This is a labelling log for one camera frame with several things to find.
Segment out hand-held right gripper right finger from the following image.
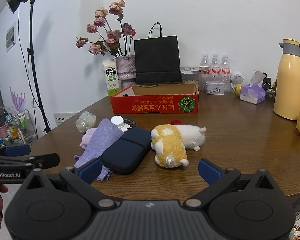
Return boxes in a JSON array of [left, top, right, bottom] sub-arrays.
[[182, 158, 282, 210]]

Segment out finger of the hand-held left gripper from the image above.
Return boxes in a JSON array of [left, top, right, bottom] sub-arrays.
[[0, 153, 60, 170], [0, 145, 31, 157]]

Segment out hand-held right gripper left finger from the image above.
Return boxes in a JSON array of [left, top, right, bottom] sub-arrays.
[[20, 157, 117, 210]]

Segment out lilac fluffy towel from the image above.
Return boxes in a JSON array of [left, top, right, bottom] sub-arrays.
[[80, 128, 98, 150]]

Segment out purple cloth pouch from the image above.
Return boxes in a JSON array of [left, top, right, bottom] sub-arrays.
[[74, 119, 124, 182]]

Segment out navy zip case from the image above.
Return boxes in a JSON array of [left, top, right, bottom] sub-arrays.
[[100, 127, 152, 175]]

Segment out yellow plush toy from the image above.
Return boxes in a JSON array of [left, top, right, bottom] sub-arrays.
[[150, 124, 189, 168]]

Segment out clear plastic packet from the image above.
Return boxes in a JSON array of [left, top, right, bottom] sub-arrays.
[[75, 111, 97, 132]]

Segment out white cap bottle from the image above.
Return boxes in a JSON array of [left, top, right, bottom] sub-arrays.
[[111, 115, 130, 132]]

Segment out braided grey cable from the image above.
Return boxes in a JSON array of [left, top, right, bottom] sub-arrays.
[[122, 119, 138, 128]]

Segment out red cardboard box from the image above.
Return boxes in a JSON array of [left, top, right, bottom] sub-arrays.
[[110, 83, 199, 115]]

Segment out metal storage rack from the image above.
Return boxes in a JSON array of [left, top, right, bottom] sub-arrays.
[[0, 109, 38, 147]]

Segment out purple coral decoration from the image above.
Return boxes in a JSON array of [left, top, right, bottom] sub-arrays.
[[9, 86, 26, 112]]

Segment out silver metal tin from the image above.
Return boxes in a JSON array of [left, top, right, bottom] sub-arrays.
[[204, 81, 225, 95]]

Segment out purple tissue pack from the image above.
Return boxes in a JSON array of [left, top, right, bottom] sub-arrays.
[[240, 70, 267, 105]]

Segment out white green milk carton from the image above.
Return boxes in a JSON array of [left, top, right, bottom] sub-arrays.
[[102, 59, 120, 97]]

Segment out clear food container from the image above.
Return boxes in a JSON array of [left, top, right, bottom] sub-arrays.
[[180, 66, 203, 86]]

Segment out small white fan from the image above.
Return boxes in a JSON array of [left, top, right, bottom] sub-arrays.
[[230, 70, 245, 92]]

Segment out lilac fuzzy vase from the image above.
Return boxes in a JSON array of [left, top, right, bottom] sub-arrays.
[[115, 54, 136, 90]]

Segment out yellow thermos jug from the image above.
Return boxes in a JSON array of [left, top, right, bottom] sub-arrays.
[[273, 39, 300, 121]]

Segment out black paper bag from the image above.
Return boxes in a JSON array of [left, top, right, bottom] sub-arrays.
[[134, 22, 182, 85]]

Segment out dried rose bouquet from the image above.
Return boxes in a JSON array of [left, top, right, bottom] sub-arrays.
[[76, 0, 137, 57]]

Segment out wall poster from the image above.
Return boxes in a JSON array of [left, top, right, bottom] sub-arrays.
[[5, 22, 17, 52]]

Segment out black light power cable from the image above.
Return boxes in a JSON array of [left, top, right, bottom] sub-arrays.
[[16, 5, 47, 130]]

